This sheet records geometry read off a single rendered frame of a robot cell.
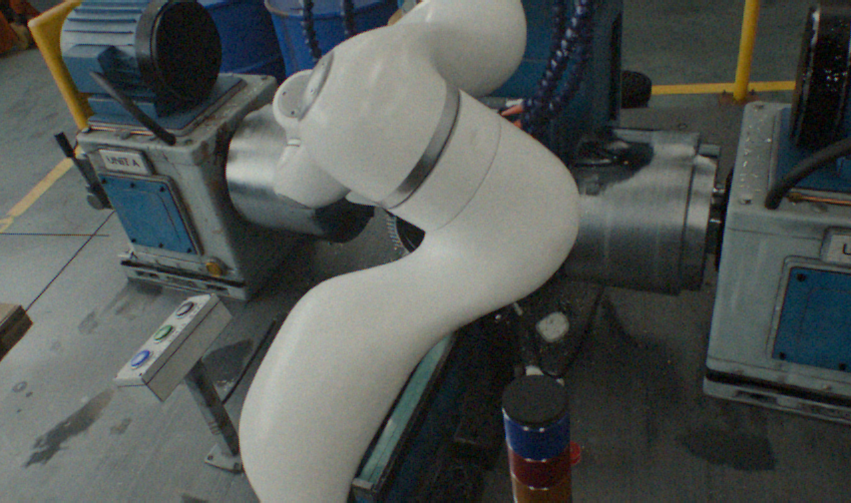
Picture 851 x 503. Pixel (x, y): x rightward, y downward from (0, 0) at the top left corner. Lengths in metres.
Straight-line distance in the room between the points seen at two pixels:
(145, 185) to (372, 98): 1.02
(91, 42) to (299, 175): 0.69
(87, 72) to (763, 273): 1.14
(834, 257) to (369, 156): 0.69
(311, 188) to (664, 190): 0.49
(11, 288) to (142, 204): 2.03
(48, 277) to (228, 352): 2.07
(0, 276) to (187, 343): 2.56
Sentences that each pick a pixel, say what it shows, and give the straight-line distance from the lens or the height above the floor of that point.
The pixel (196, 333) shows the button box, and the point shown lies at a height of 1.06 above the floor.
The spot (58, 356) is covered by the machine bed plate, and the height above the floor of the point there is 0.80.
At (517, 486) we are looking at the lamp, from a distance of 0.76.
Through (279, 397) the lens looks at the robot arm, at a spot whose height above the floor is 1.37.
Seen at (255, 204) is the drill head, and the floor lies 1.05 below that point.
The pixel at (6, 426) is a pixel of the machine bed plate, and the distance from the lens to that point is 1.53.
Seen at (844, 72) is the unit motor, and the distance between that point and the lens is 0.97.
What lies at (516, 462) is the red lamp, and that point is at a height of 1.15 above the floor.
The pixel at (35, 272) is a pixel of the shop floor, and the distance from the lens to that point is 3.50.
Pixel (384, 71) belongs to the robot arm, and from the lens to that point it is 0.47.
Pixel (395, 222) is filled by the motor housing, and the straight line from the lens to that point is 1.22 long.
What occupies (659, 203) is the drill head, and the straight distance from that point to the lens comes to 1.06.
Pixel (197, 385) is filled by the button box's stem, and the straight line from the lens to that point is 1.13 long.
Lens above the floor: 1.74
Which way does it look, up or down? 38 degrees down
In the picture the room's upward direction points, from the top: 11 degrees counter-clockwise
